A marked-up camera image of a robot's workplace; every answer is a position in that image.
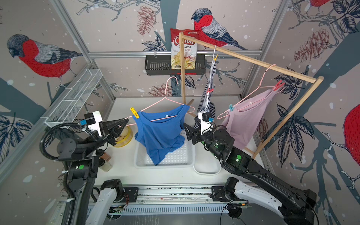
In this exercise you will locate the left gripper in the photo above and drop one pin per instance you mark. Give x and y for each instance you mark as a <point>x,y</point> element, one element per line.
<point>108,135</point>

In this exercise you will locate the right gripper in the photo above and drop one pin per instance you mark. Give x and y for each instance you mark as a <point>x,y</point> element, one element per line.
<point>194,134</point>

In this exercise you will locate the blue tank top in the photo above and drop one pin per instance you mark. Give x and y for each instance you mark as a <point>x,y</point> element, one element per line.
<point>160,133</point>

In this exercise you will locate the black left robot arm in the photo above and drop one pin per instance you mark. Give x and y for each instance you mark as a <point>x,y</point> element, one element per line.
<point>81,166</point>

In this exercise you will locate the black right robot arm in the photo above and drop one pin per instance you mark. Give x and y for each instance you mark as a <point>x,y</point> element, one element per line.
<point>251,182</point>

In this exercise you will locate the striped tank top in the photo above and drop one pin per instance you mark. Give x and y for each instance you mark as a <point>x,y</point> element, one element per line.
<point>201,105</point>

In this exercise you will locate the pink tank top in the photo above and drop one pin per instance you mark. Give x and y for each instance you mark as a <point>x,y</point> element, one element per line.
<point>242,122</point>

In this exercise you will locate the yellow bowl with buns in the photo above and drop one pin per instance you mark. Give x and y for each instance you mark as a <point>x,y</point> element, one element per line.
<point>124,138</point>

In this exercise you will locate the white perforated plastic basket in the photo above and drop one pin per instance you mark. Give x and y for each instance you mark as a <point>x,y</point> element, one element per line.
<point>183,157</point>

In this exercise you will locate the brown bottle black cap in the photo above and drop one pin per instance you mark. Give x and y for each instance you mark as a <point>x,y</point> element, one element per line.
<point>102,154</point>

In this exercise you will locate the white plastic tray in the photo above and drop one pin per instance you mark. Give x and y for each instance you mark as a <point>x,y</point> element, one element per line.
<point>207,166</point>

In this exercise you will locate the clear bottle black cap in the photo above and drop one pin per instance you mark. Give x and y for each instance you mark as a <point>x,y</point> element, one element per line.
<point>104,165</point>

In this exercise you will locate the red clothespin on pink top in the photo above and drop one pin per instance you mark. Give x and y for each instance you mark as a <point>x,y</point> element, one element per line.
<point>279,85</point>

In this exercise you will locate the wooden clothes rack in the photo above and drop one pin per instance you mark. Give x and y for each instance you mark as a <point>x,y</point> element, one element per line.
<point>314,81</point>

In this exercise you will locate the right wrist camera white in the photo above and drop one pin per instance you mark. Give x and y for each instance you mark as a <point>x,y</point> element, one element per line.
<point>206,121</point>

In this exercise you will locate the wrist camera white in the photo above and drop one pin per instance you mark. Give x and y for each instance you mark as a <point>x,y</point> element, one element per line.
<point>206,121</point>
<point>91,121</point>

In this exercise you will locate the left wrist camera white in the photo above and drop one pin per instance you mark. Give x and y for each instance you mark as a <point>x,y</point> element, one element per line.
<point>91,121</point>

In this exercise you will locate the white wire mesh shelf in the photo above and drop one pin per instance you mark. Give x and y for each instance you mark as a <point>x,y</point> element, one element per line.
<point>75,97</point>

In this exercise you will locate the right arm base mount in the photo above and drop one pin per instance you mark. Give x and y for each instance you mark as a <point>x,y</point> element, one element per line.
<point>219,194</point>

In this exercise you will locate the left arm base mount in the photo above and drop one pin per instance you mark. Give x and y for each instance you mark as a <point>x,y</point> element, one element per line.
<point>130,196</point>

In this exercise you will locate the black wall basket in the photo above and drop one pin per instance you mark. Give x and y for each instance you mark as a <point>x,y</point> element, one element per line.
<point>161,66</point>

